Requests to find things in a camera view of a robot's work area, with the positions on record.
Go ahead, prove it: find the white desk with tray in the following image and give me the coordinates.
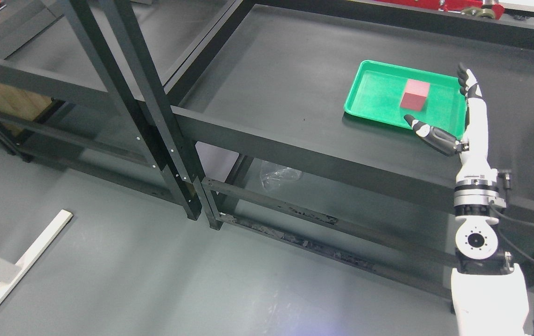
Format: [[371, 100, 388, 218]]
[[0, 209, 74, 305]]

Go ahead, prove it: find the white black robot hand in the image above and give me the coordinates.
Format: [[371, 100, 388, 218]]
[[404, 63, 499, 185]]

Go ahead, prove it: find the black metal left shelf rack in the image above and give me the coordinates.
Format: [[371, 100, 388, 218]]
[[0, 0, 243, 220]]

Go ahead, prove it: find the green plastic tray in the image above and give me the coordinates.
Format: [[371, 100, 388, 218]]
[[344, 60, 466, 138]]

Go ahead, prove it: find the black metal right shelf rack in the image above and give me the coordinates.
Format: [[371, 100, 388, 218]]
[[69, 0, 534, 318]]

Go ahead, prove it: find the black metal shelf rack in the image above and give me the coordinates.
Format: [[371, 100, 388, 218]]
[[69, 0, 534, 318], [0, 0, 243, 220]]

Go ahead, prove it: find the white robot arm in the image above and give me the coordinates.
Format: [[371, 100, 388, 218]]
[[451, 174, 529, 336]]

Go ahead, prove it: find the pink cube block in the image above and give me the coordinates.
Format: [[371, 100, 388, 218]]
[[400, 78, 431, 112]]

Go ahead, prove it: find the clear plastic bag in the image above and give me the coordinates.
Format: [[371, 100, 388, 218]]
[[259, 161, 304, 192]]

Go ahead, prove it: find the red conveyor frame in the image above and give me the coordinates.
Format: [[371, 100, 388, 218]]
[[383, 0, 505, 20]]

